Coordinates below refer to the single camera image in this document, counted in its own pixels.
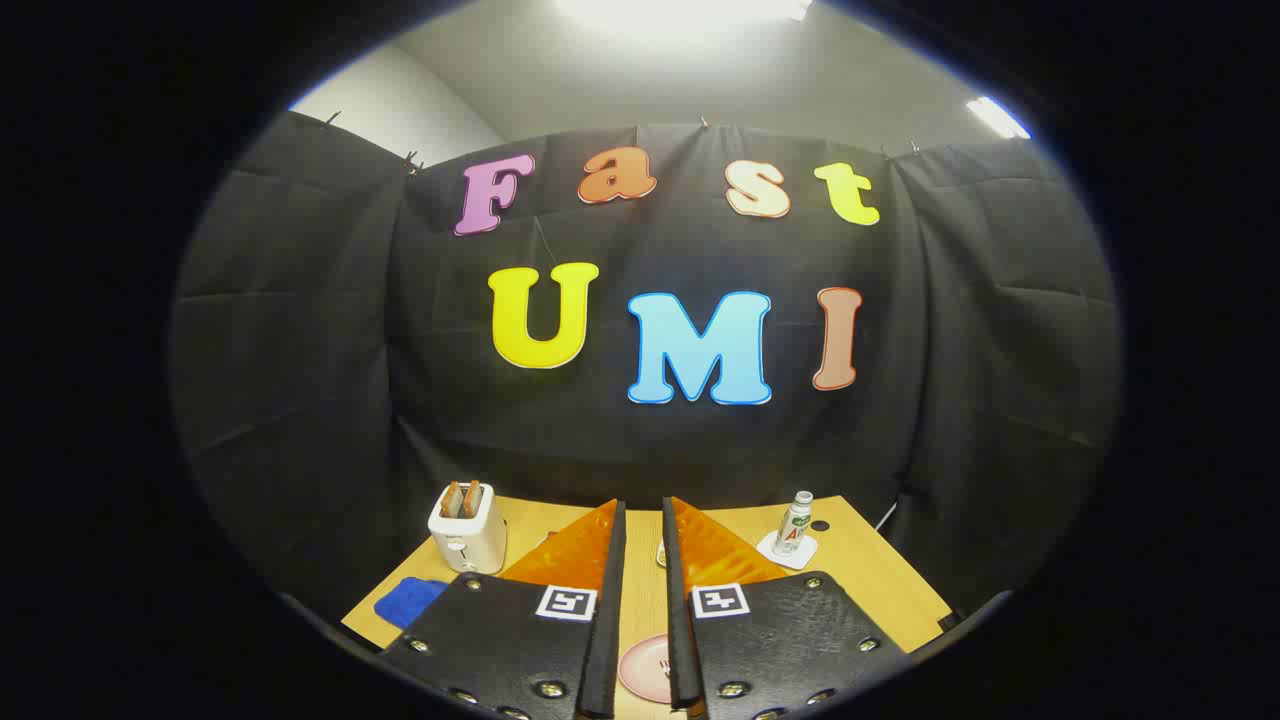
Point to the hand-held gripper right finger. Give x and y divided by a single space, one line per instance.
678 620

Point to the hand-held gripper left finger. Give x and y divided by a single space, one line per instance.
612 620

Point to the pink plate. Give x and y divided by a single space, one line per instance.
645 670

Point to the white square coaster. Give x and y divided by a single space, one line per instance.
790 558

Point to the white drink bottle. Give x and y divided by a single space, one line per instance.
794 530

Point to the white toaster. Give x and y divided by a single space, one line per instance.
470 545

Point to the brown toast slice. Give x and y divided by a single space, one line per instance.
451 499
472 498

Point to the blue cloth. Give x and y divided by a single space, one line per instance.
408 602

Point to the ceiling light panel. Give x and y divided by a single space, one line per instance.
680 10
995 117

